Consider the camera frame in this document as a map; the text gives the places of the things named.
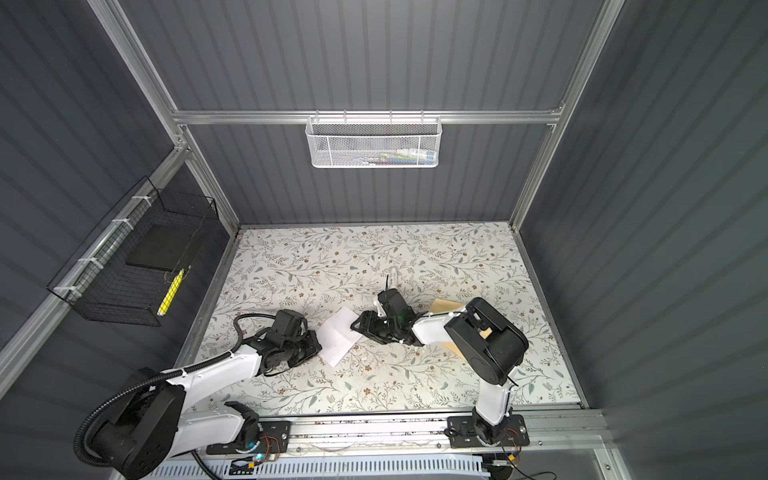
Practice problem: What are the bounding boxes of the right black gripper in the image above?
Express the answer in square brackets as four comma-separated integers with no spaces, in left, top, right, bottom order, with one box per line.
[351,311,401,343]

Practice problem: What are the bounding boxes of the white paper letter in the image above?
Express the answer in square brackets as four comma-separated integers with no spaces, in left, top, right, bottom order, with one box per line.
[317,307,363,368]

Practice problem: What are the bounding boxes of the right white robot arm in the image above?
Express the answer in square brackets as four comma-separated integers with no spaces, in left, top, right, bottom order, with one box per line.
[351,288,530,443]

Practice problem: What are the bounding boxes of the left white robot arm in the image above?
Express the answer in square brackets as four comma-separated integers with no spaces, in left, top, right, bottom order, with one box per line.
[73,312,322,479]

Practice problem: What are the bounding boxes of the tan paper envelope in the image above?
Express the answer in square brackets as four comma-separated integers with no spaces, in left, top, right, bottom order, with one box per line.
[428,299,465,314]

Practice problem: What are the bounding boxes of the floral table mat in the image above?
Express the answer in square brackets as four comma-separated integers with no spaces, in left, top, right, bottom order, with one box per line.
[197,223,580,416]

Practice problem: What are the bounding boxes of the yellow marker pen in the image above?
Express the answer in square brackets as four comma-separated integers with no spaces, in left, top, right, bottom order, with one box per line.
[157,269,186,317]

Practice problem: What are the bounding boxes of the black foam pad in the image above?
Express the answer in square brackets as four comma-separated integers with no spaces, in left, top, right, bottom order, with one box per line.
[125,224,204,272]

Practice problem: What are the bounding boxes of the pens in white basket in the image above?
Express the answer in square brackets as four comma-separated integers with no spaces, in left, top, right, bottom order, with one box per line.
[357,148,438,167]

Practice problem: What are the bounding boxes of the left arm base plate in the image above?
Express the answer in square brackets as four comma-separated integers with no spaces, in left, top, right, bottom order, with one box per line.
[205,421,292,455]

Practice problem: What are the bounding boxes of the black corrugated cable conduit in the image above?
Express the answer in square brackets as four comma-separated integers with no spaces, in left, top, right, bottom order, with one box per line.
[73,311,277,480]

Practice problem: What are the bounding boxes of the white vented cable tray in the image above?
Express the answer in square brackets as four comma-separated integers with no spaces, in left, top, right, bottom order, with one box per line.
[149,454,490,479]

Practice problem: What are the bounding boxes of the black wire basket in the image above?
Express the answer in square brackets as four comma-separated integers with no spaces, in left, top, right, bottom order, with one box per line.
[48,181,219,327]

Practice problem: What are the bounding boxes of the white wire mesh basket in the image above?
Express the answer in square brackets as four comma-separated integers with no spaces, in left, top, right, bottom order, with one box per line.
[305,118,443,169]

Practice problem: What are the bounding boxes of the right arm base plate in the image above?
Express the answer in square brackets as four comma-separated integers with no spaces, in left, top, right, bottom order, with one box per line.
[443,414,530,448]

